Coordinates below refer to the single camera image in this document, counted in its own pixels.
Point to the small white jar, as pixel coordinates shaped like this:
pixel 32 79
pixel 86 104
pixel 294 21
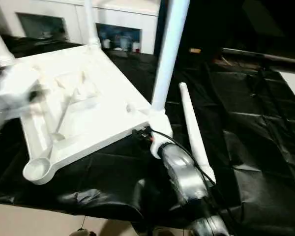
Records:
pixel 106 43

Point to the small yellow label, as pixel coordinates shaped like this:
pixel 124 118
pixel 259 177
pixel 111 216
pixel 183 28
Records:
pixel 194 50

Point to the white plastic table leg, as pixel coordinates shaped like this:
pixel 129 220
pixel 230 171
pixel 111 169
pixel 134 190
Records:
pixel 194 127
pixel 91 24
pixel 0 46
pixel 172 49

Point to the white patterned cup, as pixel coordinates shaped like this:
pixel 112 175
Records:
pixel 124 43

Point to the white plastic table top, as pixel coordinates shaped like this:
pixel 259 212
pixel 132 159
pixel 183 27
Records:
pixel 100 98

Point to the white sideboard cabinet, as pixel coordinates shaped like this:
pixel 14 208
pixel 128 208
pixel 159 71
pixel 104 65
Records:
pixel 76 14

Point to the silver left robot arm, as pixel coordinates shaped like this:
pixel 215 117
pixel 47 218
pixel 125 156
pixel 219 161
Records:
pixel 5 98

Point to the plain white cup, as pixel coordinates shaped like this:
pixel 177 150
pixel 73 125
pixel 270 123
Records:
pixel 136 46

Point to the black work mat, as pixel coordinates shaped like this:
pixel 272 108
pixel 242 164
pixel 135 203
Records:
pixel 260 147

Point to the long black pole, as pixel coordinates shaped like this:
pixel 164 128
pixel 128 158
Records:
pixel 265 56

